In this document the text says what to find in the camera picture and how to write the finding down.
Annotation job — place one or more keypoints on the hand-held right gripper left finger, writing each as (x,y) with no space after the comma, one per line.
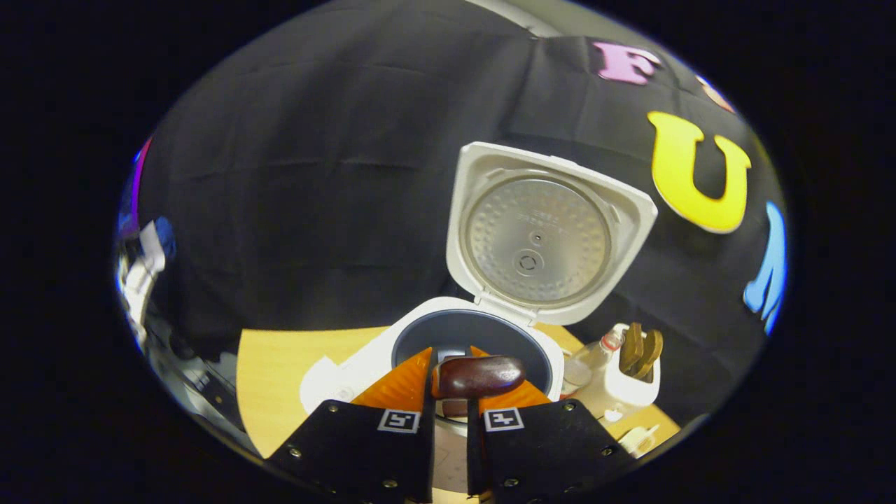
(425,455)

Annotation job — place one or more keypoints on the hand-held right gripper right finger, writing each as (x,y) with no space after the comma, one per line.
(477,455)

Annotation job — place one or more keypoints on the dark wooden spoon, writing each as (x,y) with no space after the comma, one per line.
(483,374)

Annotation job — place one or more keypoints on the white rice cooker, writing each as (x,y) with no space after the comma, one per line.
(546,238)

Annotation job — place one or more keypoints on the clear water bottle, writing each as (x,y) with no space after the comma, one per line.
(584,364)

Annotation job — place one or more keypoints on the white divided grain tray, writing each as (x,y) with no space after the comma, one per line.
(638,441)

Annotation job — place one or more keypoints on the white toaster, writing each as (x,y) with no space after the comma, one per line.
(630,393)

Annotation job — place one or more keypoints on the brown toast slice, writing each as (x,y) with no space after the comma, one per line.
(652,350)
(632,346)

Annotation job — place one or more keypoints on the white blurred equipment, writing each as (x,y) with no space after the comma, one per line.
(143,269)

